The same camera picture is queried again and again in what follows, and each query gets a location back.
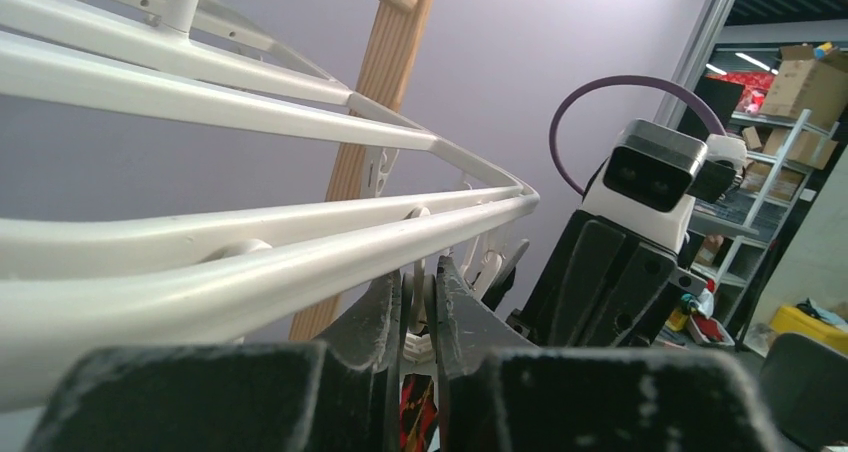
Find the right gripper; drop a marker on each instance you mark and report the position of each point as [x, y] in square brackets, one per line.
[604, 286]

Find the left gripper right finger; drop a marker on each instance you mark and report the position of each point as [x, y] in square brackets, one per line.
[471, 343]

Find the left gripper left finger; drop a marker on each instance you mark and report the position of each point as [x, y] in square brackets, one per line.
[358, 406]

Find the white plastic clip hanger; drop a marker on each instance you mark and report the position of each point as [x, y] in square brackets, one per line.
[164, 167]

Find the wooden hanger stand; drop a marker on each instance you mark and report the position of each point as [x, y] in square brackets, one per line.
[360, 171]

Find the cardboard boxes on shelf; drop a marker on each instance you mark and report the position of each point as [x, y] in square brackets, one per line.
[811, 82]

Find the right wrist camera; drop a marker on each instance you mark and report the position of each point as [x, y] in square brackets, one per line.
[654, 175]

